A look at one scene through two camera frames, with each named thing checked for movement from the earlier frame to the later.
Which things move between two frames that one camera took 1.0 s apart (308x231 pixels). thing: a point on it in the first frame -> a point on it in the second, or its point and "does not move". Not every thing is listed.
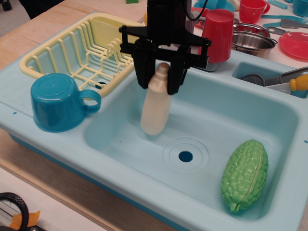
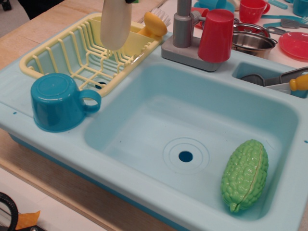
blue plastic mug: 58,105 does not move
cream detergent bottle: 157,107 -> 115,24
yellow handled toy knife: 301,83 does not move
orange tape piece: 17,222 does not move
